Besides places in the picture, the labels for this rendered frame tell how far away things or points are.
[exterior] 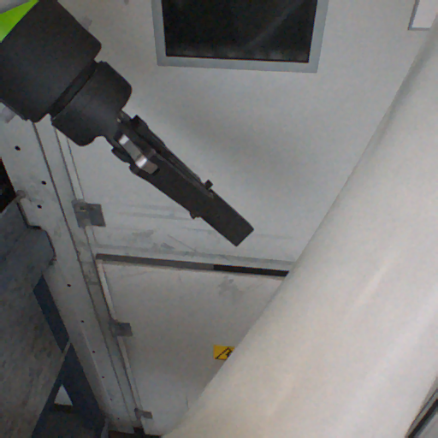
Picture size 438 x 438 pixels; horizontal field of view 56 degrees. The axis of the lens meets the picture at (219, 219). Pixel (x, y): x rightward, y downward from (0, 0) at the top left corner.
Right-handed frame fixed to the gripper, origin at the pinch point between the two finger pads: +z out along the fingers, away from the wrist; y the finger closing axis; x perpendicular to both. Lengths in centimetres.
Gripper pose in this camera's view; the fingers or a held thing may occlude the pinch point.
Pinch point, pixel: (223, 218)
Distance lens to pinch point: 46.7
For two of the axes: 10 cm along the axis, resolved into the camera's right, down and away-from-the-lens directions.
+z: 6.7, 5.7, 4.8
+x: 7.0, -7.0, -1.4
